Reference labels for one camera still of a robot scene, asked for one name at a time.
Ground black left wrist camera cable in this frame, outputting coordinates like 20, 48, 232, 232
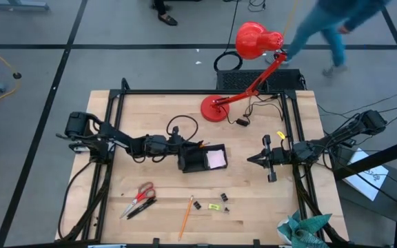
166, 114, 199, 142

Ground black mesh desk organizer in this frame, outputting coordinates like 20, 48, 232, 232
177, 143, 229, 174

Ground red-handled scissors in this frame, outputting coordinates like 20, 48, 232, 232
119, 181, 157, 220

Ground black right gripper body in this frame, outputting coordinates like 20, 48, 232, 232
262, 134, 291, 183

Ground person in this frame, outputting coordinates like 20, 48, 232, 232
265, 0, 392, 77
151, 0, 179, 27

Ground teal leafed potted plant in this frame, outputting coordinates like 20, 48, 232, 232
276, 205, 333, 248

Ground black metal stand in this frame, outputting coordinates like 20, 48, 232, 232
332, 134, 397, 248

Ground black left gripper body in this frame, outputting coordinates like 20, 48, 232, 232
167, 126, 190, 163

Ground black lamp cable with switch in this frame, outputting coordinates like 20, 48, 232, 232
221, 94, 285, 127

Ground black aluminium table frame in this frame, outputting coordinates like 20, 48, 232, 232
81, 88, 325, 246

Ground white paper sheet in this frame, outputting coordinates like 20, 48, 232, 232
343, 147, 390, 202

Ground black coiled floor cable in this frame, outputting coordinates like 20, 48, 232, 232
213, 0, 244, 72

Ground black perforated metal case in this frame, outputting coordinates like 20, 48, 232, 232
216, 68, 307, 92

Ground pale pink sticky note pad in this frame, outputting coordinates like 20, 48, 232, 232
206, 149, 227, 169

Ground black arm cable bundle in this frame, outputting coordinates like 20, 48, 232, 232
57, 160, 112, 242
289, 161, 353, 246

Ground red desk lamp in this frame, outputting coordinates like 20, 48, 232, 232
200, 21, 289, 123

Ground black pen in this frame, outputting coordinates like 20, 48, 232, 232
125, 196, 155, 218
128, 198, 158, 220

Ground yellow hanging cable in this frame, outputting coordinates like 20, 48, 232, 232
283, 0, 300, 35

